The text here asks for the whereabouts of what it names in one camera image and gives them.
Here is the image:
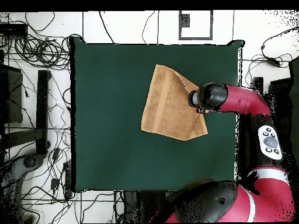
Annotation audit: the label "tan terry towel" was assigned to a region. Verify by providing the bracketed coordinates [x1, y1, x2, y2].
[140, 64, 208, 141]

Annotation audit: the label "black floor stand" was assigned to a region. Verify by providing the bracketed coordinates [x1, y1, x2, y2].
[252, 76, 265, 90]
[2, 69, 51, 156]

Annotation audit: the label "black power adapter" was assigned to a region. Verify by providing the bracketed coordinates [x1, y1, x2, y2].
[266, 57, 281, 68]

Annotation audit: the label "dark green table cloth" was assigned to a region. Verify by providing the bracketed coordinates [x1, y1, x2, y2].
[69, 37, 245, 193]

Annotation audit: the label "grey chair base leg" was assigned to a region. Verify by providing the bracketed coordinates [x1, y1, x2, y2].
[0, 152, 46, 224]

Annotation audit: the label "small black device box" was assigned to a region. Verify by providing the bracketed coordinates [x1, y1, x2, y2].
[0, 23, 29, 37]

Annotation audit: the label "grey square frame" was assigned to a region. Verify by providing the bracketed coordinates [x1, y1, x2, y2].
[178, 10, 214, 41]

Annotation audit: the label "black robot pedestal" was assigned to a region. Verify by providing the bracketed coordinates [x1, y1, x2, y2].
[123, 191, 178, 223]

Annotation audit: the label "coiled black cables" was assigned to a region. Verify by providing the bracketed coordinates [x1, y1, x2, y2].
[13, 34, 71, 71]

